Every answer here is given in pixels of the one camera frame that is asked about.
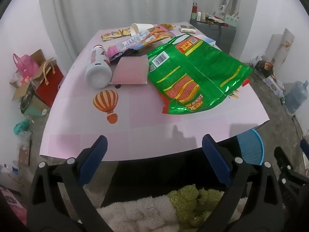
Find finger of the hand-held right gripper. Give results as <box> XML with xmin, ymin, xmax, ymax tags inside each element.
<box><xmin>274</xmin><ymin>146</ymin><xmax>309</xmax><ymax>207</ymax></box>
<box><xmin>300</xmin><ymin>139</ymin><xmax>309</xmax><ymax>156</ymax></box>

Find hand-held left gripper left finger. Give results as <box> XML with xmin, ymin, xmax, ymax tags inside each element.
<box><xmin>26</xmin><ymin>135</ymin><xmax>114</xmax><ymax>232</ymax></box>

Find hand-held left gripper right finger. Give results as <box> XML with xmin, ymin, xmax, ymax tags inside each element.
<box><xmin>202</xmin><ymin>134</ymin><xmax>284</xmax><ymax>232</ymax></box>

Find blue plastic basket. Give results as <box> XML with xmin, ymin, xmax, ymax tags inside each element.
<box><xmin>236</xmin><ymin>129</ymin><xmax>265</xmax><ymax>166</ymax></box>

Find white plastic bottle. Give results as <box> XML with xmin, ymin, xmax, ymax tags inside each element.
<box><xmin>84</xmin><ymin>44</ymin><xmax>113</xmax><ymax>89</ymax></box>

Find orange pink snack bag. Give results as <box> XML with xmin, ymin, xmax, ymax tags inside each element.
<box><xmin>139</xmin><ymin>25</ymin><xmax>176</xmax><ymax>49</ymax></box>

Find green fleece garment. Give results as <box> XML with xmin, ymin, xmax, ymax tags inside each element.
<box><xmin>167</xmin><ymin>184</ymin><xmax>225</xmax><ymax>228</ymax></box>

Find blue water jug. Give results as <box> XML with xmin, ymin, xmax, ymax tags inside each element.
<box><xmin>284</xmin><ymin>80</ymin><xmax>309</xmax><ymax>114</ymax></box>

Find pink tablecloth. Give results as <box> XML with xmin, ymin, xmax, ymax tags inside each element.
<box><xmin>39</xmin><ymin>24</ymin><xmax>270</xmax><ymax>162</ymax></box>

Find white fleece garment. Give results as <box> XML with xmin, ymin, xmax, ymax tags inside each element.
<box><xmin>97</xmin><ymin>194</ymin><xmax>179</xmax><ymax>232</ymax></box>

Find cardboard piece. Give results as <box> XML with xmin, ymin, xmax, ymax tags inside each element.
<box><xmin>19</xmin><ymin>139</ymin><xmax>32</xmax><ymax>166</ymax></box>

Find white printed box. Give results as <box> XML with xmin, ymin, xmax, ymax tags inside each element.
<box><xmin>264</xmin><ymin>75</ymin><xmax>286</xmax><ymax>92</ymax></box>

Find teal box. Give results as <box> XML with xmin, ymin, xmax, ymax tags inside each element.
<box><xmin>20</xmin><ymin>92</ymin><xmax>50</xmax><ymax>117</ymax></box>

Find teal cloth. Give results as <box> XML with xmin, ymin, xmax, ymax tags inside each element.
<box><xmin>13</xmin><ymin>119</ymin><xmax>31</xmax><ymax>136</ymax></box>

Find red gift bag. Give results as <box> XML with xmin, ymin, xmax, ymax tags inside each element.
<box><xmin>36</xmin><ymin>57</ymin><xmax>64</xmax><ymax>107</ymax></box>

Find green snack bag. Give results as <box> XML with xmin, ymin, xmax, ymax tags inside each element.
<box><xmin>147</xmin><ymin>34</ymin><xmax>253</xmax><ymax>114</ymax></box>

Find dark printed box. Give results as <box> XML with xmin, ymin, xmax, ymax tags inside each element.
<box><xmin>254</xmin><ymin>60</ymin><xmax>274</xmax><ymax>78</ymax></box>

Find pink patterned cloth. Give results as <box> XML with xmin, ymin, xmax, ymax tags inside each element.
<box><xmin>0</xmin><ymin>188</ymin><xmax>27</xmax><ymax>225</ymax></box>

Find pink sponge cloth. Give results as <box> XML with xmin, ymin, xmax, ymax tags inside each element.
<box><xmin>111</xmin><ymin>55</ymin><xmax>149</xmax><ymax>85</ymax></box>

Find cardboard box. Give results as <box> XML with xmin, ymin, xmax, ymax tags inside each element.
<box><xmin>10</xmin><ymin>49</ymin><xmax>55</xmax><ymax>102</ymax></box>

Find white rolled poster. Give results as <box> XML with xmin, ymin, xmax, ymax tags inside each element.
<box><xmin>267</xmin><ymin>28</ymin><xmax>295</xmax><ymax>70</ymax></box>

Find pink plastic bag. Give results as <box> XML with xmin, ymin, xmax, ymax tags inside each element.
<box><xmin>13</xmin><ymin>54</ymin><xmax>40</xmax><ymax>78</ymax></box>

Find white blue tissue pack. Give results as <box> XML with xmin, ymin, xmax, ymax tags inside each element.
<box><xmin>197</xmin><ymin>34</ymin><xmax>217</xmax><ymax>47</ymax></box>

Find grey cabinet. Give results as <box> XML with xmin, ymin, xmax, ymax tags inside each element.
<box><xmin>189</xmin><ymin>19</ymin><xmax>237</xmax><ymax>55</ymax></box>

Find pink snack wrapper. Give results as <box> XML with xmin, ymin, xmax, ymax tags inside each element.
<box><xmin>113</xmin><ymin>30</ymin><xmax>151</xmax><ymax>52</ymax></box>

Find green white desk calendar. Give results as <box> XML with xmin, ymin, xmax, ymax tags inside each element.
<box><xmin>223</xmin><ymin>13</ymin><xmax>239</xmax><ymax>27</ymax></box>

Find red white clutter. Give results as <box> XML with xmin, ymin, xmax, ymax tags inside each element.
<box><xmin>208</xmin><ymin>14</ymin><xmax>224</xmax><ymax>24</ymax></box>

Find white paper cup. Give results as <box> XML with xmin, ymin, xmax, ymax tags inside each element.
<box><xmin>130</xmin><ymin>23</ymin><xmax>154</xmax><ymax>37</ymax></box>

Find white curtain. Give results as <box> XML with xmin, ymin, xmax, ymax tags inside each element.
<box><xmin>37</xmin><ymin>0</ymin><xmax>260</xmax><ymax>61</ymax></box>

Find black cable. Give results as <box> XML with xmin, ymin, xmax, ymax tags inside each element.
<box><xmin>291</xmin><ymin>115</ymin><xmax>305</xmax><ymax>139</ymax></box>

